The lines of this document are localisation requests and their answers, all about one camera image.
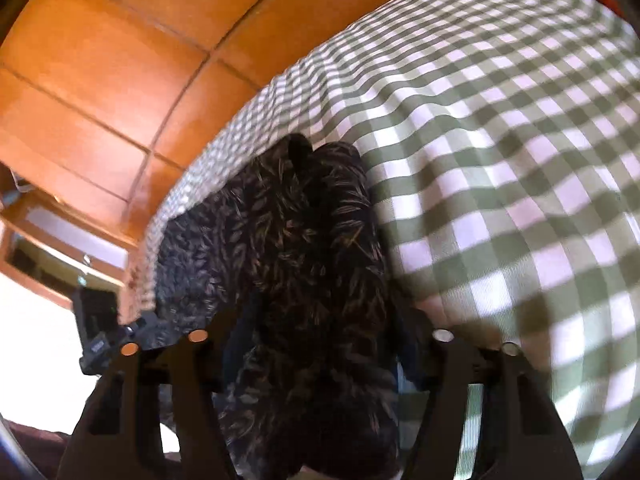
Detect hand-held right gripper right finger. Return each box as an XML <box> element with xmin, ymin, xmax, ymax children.
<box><xmin>400</xmin><ymin>327</ymin><xmax>584</xmax><ymax>480</ymax></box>

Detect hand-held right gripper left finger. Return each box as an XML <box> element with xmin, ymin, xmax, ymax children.
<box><xmin>57</xmin><ymin>327</ymin><xmax>238</xmax><ymax>480</ymax></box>

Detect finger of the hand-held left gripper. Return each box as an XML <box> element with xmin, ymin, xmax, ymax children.
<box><xmin>119</xmin><ymin>310</ymin><xmax>177</xmax><ymax>352</ymax></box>

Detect dark leaf-print pants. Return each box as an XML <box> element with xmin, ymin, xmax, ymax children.
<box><xmin>150</xmin><ymin>132</ymin><xmax>418</xmax><ymax>480</ymax></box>

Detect floral mattress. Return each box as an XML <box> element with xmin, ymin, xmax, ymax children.
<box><xmin>126</xmin><ymin>255</ymin><xmax>153</xmax><ymax>321</ymax></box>

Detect wooden glass-door cabinet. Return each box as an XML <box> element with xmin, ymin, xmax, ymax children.
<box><xmin>0</xmin><ymin>192</ymin><xmax>132</xmax><ymax>313</ymax></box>

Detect green white checked bed sheet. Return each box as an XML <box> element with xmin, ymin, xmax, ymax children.
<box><xmin>132</xmin><ymin>0</ymin><xmax>640</xmax><ymax>480</ymax></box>

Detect wooden panelled wardrobe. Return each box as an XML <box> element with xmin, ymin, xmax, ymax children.
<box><xmin>0</xmin><ymin>0</ymin><xmax>476</xmax><ymax>248</ymax></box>

